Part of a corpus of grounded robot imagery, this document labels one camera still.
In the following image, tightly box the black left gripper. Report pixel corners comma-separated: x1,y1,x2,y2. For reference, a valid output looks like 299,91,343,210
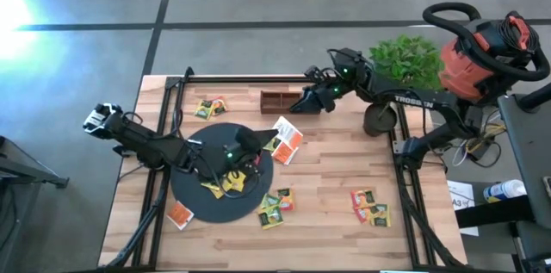
214,126,280,177

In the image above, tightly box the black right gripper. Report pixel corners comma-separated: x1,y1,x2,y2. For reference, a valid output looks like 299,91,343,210
288,80,342,115

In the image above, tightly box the brown wooden compartment box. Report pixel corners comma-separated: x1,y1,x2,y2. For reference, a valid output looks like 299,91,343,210
259,90,322,115

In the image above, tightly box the round dark woven placemat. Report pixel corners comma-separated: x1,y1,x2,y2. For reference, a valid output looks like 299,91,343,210
170,122,276,224

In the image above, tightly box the green plant in black pot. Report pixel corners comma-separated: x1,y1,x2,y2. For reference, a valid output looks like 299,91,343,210
362,34,445,138

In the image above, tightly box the black power brick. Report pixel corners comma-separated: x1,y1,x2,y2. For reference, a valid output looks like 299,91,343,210
467,139,494,162

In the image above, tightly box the white paper sheet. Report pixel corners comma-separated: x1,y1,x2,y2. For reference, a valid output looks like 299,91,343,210
446,180,480,238

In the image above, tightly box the white and blue spray bottle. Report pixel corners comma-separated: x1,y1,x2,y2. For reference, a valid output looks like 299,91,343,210
482,178,528,204

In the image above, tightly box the dark grey cart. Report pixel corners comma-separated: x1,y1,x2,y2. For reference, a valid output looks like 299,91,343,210
455,83,551,273

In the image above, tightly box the black metal stand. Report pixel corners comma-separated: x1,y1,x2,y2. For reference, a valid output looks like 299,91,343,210
0,134,70,273

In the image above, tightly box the black metal rig frame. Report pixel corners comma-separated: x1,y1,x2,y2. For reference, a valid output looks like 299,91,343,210
97,65,468,273

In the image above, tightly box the black vacuum hose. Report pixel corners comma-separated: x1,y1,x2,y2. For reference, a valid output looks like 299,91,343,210
421,2,551,83

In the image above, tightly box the yellow cable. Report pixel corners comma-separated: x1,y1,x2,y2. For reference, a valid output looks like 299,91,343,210
467,124,507,153

